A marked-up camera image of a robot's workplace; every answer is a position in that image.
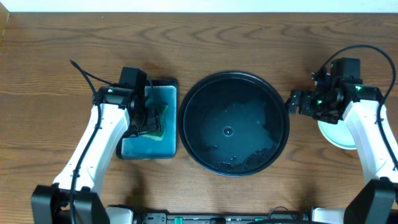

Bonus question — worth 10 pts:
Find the green yellow scrub sponge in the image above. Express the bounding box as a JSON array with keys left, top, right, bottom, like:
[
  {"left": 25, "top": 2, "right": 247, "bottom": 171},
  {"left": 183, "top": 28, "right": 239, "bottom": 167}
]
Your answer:
[{"left": 140, "top": 104, "right": 168, "bottom": 141}]

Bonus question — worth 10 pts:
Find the mint plate top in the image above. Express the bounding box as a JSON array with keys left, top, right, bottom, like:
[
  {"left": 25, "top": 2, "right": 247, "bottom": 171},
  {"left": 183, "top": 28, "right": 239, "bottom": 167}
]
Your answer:
[{"left": 318, "top": 120, "right": 356, "bottom": 150}]

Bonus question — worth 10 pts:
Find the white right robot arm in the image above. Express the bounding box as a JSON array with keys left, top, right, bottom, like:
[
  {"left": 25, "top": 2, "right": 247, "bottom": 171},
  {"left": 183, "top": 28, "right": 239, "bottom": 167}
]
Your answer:
[{"left": 287, "top": 78, "right": 397, "bottom": 223}]

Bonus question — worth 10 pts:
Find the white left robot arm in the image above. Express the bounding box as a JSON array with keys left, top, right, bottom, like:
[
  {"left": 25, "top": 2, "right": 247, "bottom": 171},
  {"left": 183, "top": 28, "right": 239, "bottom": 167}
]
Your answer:
[{"left": 31, "top": 86, "right": 161, "bottom": 223}]

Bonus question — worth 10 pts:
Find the round black tray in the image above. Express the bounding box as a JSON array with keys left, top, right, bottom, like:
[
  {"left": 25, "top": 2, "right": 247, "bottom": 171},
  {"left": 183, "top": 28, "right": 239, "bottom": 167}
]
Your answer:
[{"left": 178, "top": 71, "right": 290, "bottom": 177}]

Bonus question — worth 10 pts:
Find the black tub of soapy water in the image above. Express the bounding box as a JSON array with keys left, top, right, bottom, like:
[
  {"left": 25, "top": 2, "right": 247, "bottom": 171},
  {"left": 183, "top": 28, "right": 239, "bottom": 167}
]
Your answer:
[{"left": 116, "top": 80, "right": 178, "bottom": 159}]

